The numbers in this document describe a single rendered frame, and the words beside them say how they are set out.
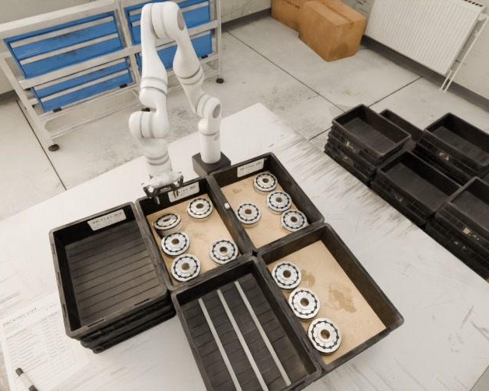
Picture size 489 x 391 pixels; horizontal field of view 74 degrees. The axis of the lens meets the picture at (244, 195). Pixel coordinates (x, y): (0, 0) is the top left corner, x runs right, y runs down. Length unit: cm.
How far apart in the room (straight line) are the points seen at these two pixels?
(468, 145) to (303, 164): 123
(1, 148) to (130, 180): 182
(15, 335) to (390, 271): 141
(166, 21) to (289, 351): 103
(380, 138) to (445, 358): 138
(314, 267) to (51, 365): 95
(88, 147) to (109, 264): 184
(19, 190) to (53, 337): 170
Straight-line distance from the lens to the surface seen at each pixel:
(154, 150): 96
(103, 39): 281
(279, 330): 113
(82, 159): 292
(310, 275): 121
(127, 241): 131
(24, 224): 170
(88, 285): 127
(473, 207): 219
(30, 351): 142
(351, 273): 122
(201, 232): 127
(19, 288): 154
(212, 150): 148
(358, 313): 121
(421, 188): 229
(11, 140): 337
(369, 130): 236
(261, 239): 126
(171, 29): 103
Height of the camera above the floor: 191
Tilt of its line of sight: 52 degrees down
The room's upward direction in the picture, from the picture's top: 2 degrees clockwise
